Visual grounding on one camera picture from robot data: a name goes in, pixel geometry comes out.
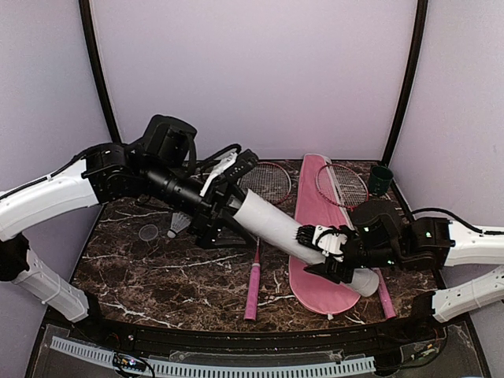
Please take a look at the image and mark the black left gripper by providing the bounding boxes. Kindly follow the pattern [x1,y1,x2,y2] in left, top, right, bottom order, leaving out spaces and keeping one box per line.
[142,157,260,247]

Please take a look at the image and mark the white shuttlecock tube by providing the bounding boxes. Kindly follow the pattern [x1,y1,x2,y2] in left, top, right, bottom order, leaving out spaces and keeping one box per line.
[233,189,379,297]

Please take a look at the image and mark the white shuttlecock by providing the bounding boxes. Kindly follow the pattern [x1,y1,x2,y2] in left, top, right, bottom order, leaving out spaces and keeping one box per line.
[167,212,191,239]

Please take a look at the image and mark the clear plastic tube lid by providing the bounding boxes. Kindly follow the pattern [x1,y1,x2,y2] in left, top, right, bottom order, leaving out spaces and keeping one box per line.
[138,224,159,242]

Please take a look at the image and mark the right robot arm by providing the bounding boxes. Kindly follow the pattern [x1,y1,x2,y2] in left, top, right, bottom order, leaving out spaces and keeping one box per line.
[296,201,503,342]

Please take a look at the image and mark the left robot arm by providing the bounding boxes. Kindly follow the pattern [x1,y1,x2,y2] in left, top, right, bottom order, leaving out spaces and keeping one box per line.
[1,115,258,343]

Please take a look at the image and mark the pink badminton racket left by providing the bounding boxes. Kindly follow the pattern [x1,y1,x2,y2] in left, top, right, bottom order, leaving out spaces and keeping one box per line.
[239,162,292,321]

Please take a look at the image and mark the pink badminton racket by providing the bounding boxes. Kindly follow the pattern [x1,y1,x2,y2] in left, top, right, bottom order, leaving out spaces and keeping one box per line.
[316,163,396,320]
[239,162,292,321]

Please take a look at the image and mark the pink badminton racket right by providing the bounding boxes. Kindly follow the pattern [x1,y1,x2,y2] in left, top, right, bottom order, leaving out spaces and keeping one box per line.
[316,163,396,320]

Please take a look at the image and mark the pink racket cover bag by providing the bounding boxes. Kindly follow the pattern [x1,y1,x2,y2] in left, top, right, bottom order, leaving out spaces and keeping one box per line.
[288,154,360,319]

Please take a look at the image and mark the dark green cup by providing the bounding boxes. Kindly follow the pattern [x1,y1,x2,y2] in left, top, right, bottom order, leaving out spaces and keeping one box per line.
[368,165,394,196]

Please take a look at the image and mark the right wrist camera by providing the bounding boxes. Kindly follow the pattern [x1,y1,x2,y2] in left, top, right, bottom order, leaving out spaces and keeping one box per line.
[312,225,348,262]

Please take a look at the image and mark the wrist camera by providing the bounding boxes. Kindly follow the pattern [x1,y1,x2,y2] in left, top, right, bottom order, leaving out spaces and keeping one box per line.
[199,149,258,197]
[312,225,348,262]

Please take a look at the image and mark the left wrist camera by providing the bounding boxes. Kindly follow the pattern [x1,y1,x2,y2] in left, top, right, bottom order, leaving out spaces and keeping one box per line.
[199,149,258,197]

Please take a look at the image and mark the black front rail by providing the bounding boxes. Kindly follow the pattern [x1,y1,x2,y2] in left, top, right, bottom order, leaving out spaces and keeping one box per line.
[43,305,450,358]

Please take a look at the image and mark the white slotted cable duct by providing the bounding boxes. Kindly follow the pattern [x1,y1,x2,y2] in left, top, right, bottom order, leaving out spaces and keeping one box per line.
[50,336,376,377]

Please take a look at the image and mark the left black frame post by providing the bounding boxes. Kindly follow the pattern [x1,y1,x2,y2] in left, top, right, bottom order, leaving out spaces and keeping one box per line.
[78,0,121,143]

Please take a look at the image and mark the black frame post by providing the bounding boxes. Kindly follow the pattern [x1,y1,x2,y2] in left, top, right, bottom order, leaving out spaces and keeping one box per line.
[380,0,428,166]
[78,0,121,143]

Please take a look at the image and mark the right black frame post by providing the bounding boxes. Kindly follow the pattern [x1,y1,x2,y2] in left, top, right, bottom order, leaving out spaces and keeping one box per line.
[380,0,428,166]

